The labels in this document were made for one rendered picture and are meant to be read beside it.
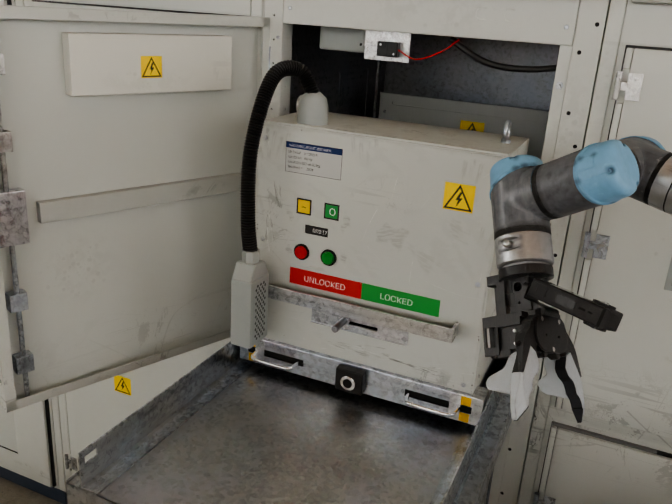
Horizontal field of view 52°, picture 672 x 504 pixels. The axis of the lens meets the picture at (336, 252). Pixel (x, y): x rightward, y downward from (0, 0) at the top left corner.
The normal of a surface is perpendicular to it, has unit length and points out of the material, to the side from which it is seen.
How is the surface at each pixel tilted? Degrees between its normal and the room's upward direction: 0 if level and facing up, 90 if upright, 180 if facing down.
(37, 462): 91
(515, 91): 90
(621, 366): 90
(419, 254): 90
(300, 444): 0
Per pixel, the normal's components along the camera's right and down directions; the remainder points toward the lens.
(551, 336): 0.67, -0.22
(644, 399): -0.41, 0.29
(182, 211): 0.69, 0.29
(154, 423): 0.91, 0.19
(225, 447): 0.06, -0.94
